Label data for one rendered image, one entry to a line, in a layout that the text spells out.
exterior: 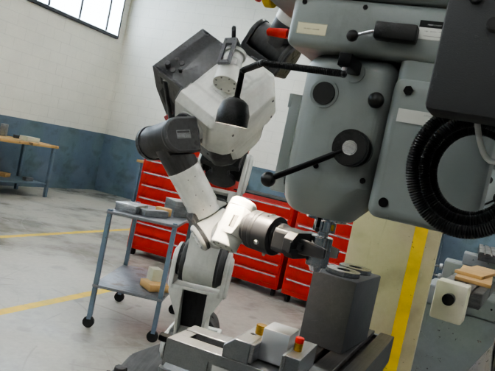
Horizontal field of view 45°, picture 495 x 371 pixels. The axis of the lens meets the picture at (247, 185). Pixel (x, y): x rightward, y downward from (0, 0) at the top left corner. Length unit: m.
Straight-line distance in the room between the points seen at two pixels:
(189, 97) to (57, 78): 10.01
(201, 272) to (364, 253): 1.23
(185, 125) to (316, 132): 0.51
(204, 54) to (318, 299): 0.75
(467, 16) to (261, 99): 0.89
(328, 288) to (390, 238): 1.45
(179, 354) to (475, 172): 0.63
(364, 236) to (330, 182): 1.86
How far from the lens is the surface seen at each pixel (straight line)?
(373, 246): 2.99
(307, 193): 1.17
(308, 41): 1.18
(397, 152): 1.10
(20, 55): 10.92
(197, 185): 1.59
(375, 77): 1.15
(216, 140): 1.63
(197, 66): 1.69
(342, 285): 1.53
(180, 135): 1.56
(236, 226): 1.33
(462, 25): 0.87
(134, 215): 4.16
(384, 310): 3.01
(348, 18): 1.17
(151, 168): 6.79
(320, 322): 1.57
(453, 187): 1.08
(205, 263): 1.95
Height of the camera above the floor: 1.41
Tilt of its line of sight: 3 degrees down
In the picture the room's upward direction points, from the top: 12 degrees clockwise
